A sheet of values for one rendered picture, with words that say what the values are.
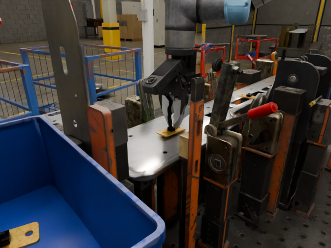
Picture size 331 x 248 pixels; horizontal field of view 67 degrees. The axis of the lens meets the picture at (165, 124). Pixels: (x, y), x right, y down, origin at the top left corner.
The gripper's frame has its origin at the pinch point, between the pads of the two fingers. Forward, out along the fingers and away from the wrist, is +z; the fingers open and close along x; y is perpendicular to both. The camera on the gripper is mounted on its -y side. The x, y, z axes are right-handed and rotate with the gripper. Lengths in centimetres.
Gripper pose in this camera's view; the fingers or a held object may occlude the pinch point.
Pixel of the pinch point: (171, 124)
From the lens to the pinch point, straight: 69.0
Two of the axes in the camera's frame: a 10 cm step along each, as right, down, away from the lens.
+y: 6.8, -2.6, 6.8
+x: -7.3, -2.7, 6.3
